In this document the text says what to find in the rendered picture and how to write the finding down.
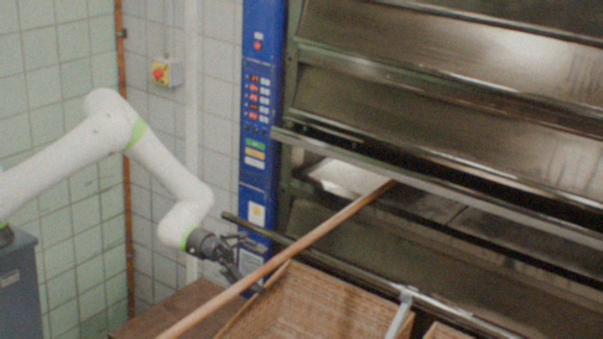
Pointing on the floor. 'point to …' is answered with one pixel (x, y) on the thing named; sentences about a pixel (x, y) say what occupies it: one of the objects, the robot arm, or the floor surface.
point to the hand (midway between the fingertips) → (261, 270)
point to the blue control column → (258, 13)
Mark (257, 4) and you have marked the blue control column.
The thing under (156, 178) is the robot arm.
